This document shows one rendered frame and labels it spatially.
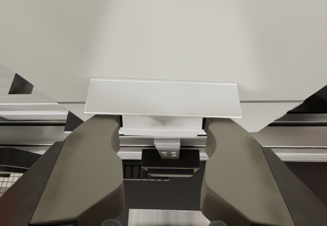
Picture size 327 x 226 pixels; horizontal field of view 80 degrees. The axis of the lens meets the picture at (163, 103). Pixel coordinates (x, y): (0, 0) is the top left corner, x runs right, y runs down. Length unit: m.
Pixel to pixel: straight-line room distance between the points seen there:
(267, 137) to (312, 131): 0.10
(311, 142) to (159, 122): 0.43
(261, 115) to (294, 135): 0.36
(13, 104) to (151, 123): 0.18
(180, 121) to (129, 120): 0.05
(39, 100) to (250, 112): 0.23
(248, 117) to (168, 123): 0.07
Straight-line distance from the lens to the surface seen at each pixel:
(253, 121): 0.20
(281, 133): 0.54
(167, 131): 0.22
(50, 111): 0.30
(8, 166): 0.57
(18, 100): 0.29
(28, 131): 0.61
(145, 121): 0.18
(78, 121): 0.26
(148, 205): 0.74
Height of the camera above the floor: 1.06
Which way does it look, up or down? 23 degrees down
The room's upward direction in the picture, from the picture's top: 179 degrees counter-clockwise
